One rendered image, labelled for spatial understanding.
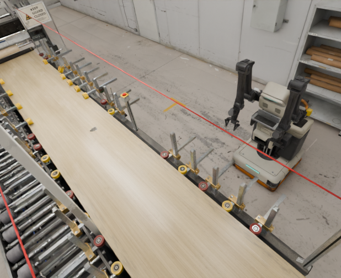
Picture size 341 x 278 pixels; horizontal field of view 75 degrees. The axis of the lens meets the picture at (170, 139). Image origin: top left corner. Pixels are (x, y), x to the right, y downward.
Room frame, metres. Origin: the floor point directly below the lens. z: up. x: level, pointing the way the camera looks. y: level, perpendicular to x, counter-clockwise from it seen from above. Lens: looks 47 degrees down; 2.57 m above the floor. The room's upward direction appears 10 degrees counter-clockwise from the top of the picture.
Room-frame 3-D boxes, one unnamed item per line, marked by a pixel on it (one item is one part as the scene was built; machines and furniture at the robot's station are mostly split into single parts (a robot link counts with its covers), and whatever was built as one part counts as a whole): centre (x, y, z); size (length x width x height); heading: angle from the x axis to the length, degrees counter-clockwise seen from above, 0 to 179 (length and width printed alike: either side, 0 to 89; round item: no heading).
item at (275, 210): (0.57, -0.59, 0.89); 0.04 x 0.04 x 0.48; 35
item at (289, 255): (2.37, 0.65, 0.67); 5.11 x 0.08 x 0.10; 35
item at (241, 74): (1.53, -0.67, 1.40); 0.11 x 0.06 x 0.43; 35
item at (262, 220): (0.58, -0.58, 0.83); 0.14 x 0.06 x 0.05; 35
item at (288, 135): (1.47, -1.07, 0.68); 0.28 x 0.27 x 0.25; 35
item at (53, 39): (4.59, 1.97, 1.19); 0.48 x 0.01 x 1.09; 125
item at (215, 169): (0.98, -0.31, 0.87); 0.04 x 0.04 x 0.48; 35
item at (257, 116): (1.45, -0.94, 0.99); 0.28 x 0.16 x 0.22; 35
